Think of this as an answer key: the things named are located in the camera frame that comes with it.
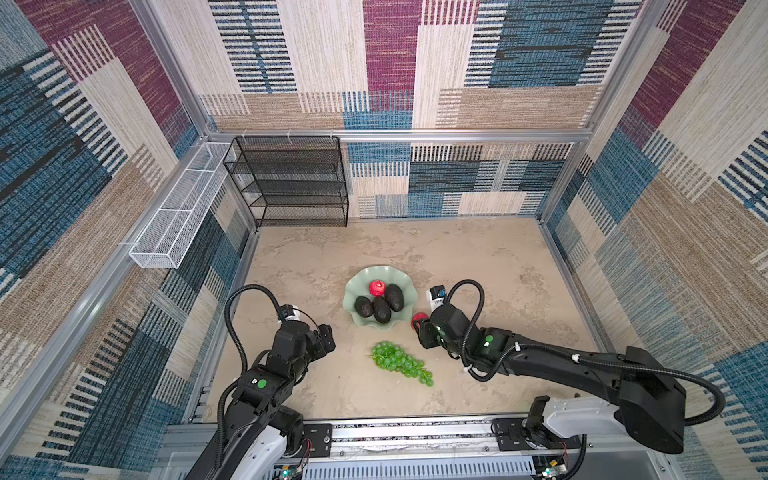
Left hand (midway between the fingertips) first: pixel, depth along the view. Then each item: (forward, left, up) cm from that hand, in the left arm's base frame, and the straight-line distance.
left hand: (319, 329), depth 79 cm
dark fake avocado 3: (+10, -11, -6) cm, 16 cm away
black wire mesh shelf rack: (+56, +17, +4) cm, 59 cm away
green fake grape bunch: (-5, -19, -7) cm, 21 cm away
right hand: (+2, -27, -3) cm, 27 cm away
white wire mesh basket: (+14, +34, +21) cm, 42 cm away
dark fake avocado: (+14, -20, -8) cm, 25 cm away
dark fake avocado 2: (+9, -16, -7) cm, 20 cm away
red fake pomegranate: (+5, -26, -4) cm, 27 cm away
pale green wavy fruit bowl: (+18, -9, -9) cm, 22 cm away
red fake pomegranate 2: (+17, -15, -8) cm, 24 cm away
